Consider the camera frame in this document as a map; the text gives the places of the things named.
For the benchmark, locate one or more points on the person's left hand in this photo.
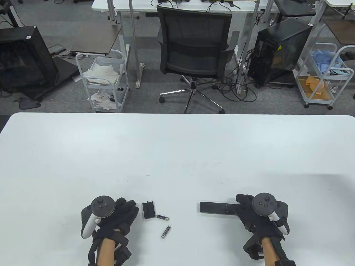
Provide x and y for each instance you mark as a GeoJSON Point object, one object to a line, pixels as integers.
{"type": "Point", "coordinates": [124, 213]}

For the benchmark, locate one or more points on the person's right hand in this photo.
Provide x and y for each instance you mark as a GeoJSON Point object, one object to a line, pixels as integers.
{"type": "Point", "coordinates": [246, 214]}

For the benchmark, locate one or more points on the black battery cover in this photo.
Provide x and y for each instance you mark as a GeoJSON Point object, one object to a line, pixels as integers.
{"type": "Point", "coordinates": [149, 210]}

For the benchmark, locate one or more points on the black remote control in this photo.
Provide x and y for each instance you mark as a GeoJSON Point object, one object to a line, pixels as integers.
{"type": "Point", "coordinates": [216, 207]}

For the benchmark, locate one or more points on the black silver battery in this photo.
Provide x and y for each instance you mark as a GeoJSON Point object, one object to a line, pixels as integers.
{"type": "Point", "coordinates": [165, 232]}
{"type": "Point", "coordinates": [162, 217]}

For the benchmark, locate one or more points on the person's left forearm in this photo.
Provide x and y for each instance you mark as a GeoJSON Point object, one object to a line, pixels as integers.
{"type": "Point", "coordinates": [106, 252]}

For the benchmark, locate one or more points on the person's right forearm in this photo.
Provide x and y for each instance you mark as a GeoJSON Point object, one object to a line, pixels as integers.
{"type": "Point", "coordinates": [269, 252]}

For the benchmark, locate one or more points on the right hand tracking controller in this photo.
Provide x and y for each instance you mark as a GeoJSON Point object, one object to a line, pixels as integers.
{"type": "Point", "coordinates": [263, 204]}

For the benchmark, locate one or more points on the hand tracking controller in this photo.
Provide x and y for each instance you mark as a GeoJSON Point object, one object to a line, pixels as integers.
{"type": "Point", "coordinates": [102, 206]}
{"type": "Point", "coordinates": [263, 204]}

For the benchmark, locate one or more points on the left hand tracking controller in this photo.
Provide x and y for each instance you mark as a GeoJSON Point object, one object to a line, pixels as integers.
{"type": "Point", "coordinates": [102, 206]}

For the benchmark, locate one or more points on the printed crumpled paper sheets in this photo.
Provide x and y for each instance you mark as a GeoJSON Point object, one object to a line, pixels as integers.
{"type": "Point", "coordinates": [104, 104]}

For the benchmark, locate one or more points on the white cart with papers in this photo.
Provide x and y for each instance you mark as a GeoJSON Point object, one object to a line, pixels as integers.
{"type": "Point", "coordinates": [124, 91]}

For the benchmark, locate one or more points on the white cart with cloths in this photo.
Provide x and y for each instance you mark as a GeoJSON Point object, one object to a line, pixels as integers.
{"type": "Point", "coordinates": [303, 91]}

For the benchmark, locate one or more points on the white crumpled paper sheets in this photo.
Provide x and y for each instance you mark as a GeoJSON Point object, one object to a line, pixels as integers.
{"type": "Point", "coordinates": [99, 72]}

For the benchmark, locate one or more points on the orange cloth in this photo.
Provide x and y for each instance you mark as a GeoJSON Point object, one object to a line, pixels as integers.
{"type": "Point", "coordinates": [313, 83]}

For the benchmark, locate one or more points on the black flat floor base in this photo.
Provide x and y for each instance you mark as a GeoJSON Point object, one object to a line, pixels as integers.
{"type": "Point", "coordinates": [66, 69]}

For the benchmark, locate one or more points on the light blue cloth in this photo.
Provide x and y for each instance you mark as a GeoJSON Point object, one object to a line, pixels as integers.
{"type": "Point", "coordinates": [323, 62]}

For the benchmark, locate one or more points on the black computer tower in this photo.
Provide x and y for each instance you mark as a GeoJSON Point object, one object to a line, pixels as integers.
{"type": "Point", "coordinates": [288, 44]}

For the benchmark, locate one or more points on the brown side table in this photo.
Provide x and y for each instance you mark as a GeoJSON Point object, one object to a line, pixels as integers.
{"type": "Point", "coordinates": [97, 38]}

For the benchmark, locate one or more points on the black mesh cabinet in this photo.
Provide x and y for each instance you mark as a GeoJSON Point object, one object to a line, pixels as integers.
{"type": "Point", "coordinates": [22, 61]}

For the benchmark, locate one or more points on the black mesh office chair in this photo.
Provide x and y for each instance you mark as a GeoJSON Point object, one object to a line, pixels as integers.
{"type": "Point", "coordinates": [194, 33]}

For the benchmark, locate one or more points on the white background desk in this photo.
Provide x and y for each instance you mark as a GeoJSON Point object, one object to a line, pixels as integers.
{"type": "Point", "coordinates": [124, 5]}

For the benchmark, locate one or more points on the dark brown small table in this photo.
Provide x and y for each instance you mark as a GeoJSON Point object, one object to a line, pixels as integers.
{"type": "Point", "coordinates": [344, 30]}

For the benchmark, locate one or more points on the black small table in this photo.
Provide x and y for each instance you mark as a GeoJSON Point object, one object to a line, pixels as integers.
{"type": "Point", "coordinates": [294, 9]}

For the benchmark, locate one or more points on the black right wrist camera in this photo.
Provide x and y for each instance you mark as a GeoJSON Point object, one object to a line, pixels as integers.
{"type": "Point", "coordinates": [251, 246]}

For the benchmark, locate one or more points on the black floor bracket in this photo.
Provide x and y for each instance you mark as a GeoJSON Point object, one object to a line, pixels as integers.
{"type": "Point", "coordinates": [26, 103]}

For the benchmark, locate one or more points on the silver aluminium post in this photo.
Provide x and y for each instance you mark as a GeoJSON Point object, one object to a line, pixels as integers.
{"type": "Point", "coordinates": [134, 33]}
{"type": "Point", "coordinates": [249, 33]}

